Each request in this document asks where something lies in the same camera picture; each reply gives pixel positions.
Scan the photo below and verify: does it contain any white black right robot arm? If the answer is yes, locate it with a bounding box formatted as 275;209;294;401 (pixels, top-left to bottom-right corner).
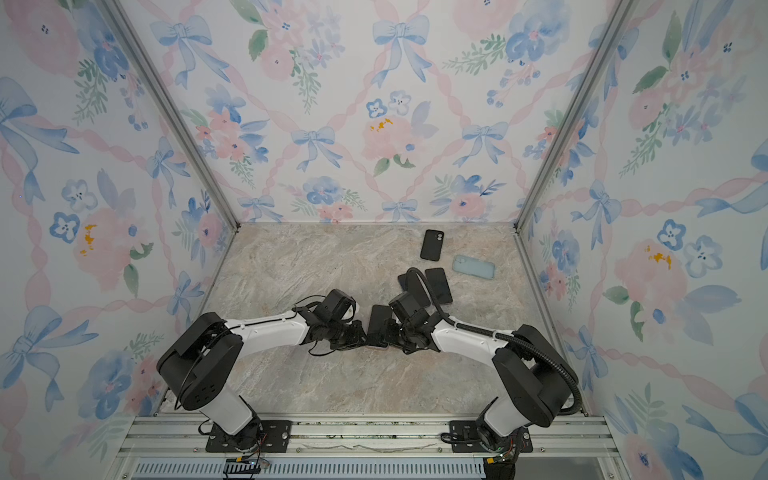
383;314;583;452

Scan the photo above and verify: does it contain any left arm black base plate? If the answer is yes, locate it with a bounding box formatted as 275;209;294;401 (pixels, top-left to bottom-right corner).
205;420;293;454

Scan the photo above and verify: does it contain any aluminium corner post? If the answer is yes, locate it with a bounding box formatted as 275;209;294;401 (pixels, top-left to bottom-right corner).
95;0;240;232
514;0;635;235

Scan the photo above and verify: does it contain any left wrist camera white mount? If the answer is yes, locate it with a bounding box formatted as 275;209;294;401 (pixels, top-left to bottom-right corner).
314;289;357;323

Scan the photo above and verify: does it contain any white vent grille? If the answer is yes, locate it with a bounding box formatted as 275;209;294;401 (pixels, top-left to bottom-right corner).
127;458;486;479

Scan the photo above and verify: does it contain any black corrugated cable hose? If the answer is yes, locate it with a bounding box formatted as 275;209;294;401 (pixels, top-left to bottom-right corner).
404;267;583;418

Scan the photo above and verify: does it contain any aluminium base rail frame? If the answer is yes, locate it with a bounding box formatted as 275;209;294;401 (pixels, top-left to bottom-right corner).
107;410;629;479

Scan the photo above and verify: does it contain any silver edged phone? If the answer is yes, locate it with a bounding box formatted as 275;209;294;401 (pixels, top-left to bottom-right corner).
367;304;394;348

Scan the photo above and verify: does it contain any aluminium corner post left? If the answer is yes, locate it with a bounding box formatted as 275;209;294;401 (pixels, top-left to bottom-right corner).
95;0;240;232

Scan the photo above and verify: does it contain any pink edged phone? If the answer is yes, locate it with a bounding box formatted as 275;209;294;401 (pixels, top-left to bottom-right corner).
425;268;453;305

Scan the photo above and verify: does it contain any light blue phone case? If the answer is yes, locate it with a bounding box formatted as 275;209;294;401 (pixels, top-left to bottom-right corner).
452;255;496;280

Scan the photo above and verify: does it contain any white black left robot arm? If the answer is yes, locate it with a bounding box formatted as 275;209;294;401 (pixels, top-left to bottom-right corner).
156;307;366;453

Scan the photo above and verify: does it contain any pink phone case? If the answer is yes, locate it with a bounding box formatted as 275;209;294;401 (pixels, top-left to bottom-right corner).
364;304;395;350

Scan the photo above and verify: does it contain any aluminium corner post right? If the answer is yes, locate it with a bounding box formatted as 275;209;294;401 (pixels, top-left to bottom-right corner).
514;0;635;235

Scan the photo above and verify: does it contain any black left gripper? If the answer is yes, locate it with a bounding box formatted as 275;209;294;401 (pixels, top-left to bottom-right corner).
327;319;373;351

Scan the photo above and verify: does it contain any blue edged phone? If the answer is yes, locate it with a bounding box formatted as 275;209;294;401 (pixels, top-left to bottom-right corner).
397;272;431;308

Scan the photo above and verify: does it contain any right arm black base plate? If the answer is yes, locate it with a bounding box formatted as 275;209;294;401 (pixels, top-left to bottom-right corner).
440;420;533;455

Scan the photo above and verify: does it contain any black phone case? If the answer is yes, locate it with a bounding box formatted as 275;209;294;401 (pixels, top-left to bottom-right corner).
420;229;445;262

